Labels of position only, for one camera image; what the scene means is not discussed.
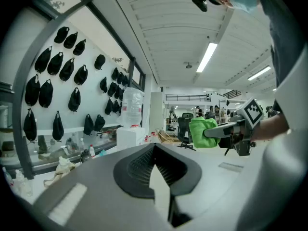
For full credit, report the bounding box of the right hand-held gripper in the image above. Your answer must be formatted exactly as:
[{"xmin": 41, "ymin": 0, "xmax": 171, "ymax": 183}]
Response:
[{"xmin": 204, "ymin": 97, "xmax": 265, "ymax": 157}]

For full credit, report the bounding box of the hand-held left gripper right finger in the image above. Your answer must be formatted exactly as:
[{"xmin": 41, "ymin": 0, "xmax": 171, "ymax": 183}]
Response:
[{"xmin": 155, "ymin": 143, "xmax": 244, "ymax": 228}]

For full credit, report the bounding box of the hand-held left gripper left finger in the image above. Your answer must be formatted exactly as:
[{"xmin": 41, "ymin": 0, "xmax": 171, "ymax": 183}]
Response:
[{"xmin": 32, "ymin": 142, "xmax": 169, "ymax": 231}]

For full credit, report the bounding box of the green wiping cloth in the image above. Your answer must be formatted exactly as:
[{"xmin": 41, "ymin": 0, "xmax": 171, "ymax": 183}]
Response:
[{"xmin": 189, "ymin": 116, "xmax": 221, "ymax": 149}]

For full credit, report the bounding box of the person's right forearm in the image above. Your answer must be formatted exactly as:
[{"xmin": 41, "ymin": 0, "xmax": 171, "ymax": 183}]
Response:
[{"xmin": 251, "ymin": 112, "xmax": 291, "ymax": 142}]

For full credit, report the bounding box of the dark smoked jug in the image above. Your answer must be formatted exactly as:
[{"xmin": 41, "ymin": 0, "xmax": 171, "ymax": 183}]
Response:
[{"xmin": 80, "ymin": 149, "xmax": 93, "ymax": 164}]

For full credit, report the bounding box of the metal floor grate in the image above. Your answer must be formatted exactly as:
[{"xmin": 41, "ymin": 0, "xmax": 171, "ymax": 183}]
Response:
[{"xmin": 218, "ymin": 162, "xmax": 244, "ymax": 173}]

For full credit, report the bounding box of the black office chair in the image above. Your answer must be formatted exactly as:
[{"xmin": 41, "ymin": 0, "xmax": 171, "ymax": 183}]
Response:
[{"xmin": 177, "ymin": 112, "xmax": 197, "ymax": 152}]

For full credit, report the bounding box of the beige cloth bag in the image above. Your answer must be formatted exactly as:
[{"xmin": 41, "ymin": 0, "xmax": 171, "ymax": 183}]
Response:
[{"xmin": 43, "ymin": 156, "xmax": 77, "ymax": 188}]

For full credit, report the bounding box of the black balcony railing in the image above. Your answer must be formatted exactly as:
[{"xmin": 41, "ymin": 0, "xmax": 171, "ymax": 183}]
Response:
[{"xmin": 165, "ymin": 94, "xmax": 211, "ymax": 103}]

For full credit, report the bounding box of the tall white cabinet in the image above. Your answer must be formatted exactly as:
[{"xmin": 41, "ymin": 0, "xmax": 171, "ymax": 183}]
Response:
[{"xmin": 150, "ymin": 91, "xmax": 166, "ymax": 137}]

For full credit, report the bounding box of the clear plastic bottle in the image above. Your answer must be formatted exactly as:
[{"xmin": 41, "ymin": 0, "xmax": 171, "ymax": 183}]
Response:
[{"xmin": 13, "ymin": 169, "xmax": 33, "ymax": 197}]

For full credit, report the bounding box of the long ceiling light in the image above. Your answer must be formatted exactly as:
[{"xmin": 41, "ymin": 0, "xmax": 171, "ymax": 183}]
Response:
[
  {"xmin": 195, "ymin": 42, "xmax": 218, "ymax": 73},
  {"xmin": 247, "ymin": 65, "xmax": 272, "ymax": 81}
]

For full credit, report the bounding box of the clear plastic bag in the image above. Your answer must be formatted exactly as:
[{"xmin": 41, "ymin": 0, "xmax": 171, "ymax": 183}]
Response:
[{"xmin": 117, "ymin": 87, "xmax": 145, "ymax": 128}]

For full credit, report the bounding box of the group of black caps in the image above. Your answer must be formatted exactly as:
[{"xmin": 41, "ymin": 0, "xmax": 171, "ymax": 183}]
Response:
[{"xmin": 23, "ymin": 26, "xmax": 129, "ymax": 143}]

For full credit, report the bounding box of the person's dark shirt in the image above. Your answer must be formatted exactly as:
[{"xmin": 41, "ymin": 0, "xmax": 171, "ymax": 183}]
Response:
[{"xmin": 255, "ymin": 0, "xmax": 308, "ymax": 114}]

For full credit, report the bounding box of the metal partition frame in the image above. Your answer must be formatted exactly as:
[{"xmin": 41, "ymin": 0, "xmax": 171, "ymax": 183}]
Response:
[{"xmin": 12, "ymin": 0, "xmax": 94, "ymax": 180}]

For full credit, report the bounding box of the black head camera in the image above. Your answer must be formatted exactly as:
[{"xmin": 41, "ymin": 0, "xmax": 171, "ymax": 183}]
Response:
[{"xmin": 191, "ymin": 0, "xmax": 209, "ymax": 13}]

